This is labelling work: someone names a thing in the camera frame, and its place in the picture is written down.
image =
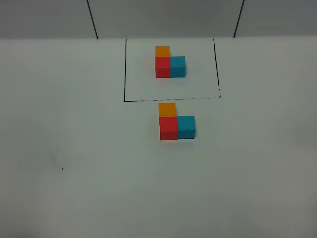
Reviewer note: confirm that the red template block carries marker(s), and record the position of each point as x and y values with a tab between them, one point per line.
162	67

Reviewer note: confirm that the blue template block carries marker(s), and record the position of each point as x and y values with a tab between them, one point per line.
178	66

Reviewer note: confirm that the orange template block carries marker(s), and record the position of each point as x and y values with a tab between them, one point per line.
162	51

